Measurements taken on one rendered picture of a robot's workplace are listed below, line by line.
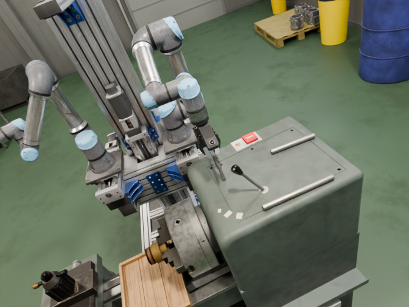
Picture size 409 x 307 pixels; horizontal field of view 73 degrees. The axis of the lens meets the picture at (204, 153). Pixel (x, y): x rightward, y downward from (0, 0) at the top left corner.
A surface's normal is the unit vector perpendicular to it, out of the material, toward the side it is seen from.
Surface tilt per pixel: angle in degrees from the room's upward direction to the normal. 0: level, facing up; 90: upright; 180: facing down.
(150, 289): 0
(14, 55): 90
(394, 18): 90
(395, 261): 0
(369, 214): 0
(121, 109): 90
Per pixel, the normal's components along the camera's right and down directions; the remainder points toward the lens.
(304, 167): -0.29, -0.73
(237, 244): 0.32, 0.53
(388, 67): -0.45, 0.67
